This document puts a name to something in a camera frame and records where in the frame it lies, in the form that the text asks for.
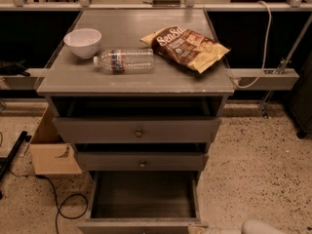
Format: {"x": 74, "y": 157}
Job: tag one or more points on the grey bottom drawer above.
{"x": 152, "y": 202}

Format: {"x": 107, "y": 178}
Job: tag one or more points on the grey drawer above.
{"x": 141, "y": 161}
{"x": 79, "y": 130}
{"x": 152, "y": 202}

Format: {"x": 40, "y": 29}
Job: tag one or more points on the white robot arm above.
{"x": 250, "y": 226}

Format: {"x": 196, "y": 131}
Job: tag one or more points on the grey middle drawer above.
{"x": 141, "y": 161}

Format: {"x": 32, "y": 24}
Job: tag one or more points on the grey top drawer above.
{"x": 79, "y": 130}

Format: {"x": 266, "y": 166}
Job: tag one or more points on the clear plastic water bottle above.
{"x": 119, "y": 61}

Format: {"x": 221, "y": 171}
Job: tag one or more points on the brown yellow chip bag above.
{"x": 185, "y": 47}

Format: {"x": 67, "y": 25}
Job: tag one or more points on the white bowl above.
{"x": 84, "y": 42}

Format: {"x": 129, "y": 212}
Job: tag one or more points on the cardboard box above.
{"x": 50, "y": 154}

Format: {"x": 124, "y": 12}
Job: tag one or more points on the black metal stand leg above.
{"x": 6, "y": 162}

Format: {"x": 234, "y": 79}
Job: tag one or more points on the black cloth on rail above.
{"x": 12, "y": 68}

